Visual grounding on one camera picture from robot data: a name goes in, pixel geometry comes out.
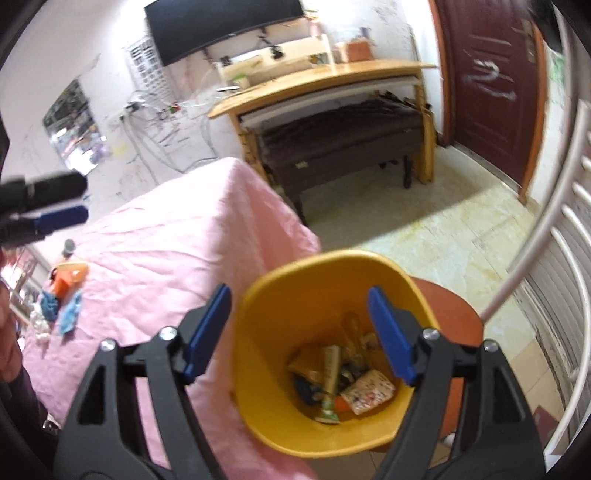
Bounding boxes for eye chart poster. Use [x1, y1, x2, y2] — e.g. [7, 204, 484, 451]
[124, 34, 169, 100]

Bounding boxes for black wall television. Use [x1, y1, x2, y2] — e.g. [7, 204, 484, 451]
[144, 0, 305, 68]

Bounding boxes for brown snack packet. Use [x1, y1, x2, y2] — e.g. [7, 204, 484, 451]
[287, 346, 328, 384]

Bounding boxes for amber translucent wrapper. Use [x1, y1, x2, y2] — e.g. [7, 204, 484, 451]
[341, 313, 365, 358]

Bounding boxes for orange desk box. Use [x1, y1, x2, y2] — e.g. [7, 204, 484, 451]
[346, 39, 372, 62]

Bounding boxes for pink tablecloth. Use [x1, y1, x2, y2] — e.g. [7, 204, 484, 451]
[18, 157, 324, 480]

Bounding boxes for red-brown round stool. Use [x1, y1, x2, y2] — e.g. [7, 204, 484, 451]
[369, 276, 485, 455]

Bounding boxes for blue wrapper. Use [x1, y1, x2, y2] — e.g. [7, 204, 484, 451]
[39, 292, 60, 320]

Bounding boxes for white slatted chair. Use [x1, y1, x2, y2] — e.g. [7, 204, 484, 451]
[480, 0, 591, 472]

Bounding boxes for wooden desk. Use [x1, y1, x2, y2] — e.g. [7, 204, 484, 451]
[208, 60, 437, 195]

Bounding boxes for person's left forearm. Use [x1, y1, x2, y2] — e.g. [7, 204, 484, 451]
[0, 314, 23, 385]

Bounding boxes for white desk shelf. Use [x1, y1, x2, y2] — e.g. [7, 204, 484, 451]
[215, 32, 338, 88]

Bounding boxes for spotted cream packet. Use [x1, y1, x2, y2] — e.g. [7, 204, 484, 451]
[341, 369, 397, 415]

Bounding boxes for dark wrapper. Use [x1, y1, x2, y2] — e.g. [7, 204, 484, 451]
[293, 374, 324, 407]

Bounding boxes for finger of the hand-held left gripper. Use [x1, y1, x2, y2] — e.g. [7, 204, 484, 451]
[0, 171, 88, 214]
[0, 205, 89, 244]

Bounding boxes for dark brown door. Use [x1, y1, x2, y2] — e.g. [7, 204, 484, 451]
[434, 0, 555, 204]

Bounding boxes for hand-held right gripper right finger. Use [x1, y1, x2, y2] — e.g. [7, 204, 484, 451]
[367, 286, 546, 480]

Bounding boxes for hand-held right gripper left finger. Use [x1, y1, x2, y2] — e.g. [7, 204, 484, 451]
[53, 282, 232, 480]

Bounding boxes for wall mirror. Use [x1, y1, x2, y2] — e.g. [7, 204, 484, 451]
[42, 79, 108, 175]

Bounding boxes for blue cookie packet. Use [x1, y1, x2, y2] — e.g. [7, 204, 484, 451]
[58, 291, 84, 335]

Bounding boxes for clear plastic wrapper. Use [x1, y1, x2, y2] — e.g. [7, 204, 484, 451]
[28, 309, 51, 342]

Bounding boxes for dark brown bench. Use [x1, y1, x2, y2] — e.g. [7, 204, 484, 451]
[256, 95, 428, 222]

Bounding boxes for yellow trash bin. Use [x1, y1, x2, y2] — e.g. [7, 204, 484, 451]
[232, 249, 439, 460]

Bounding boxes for orange carton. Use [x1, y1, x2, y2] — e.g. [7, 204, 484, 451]
[48, 261, 89, 296]

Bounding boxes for grey toothpaste tube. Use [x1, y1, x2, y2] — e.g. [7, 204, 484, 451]
[316, 345, 342, 423]

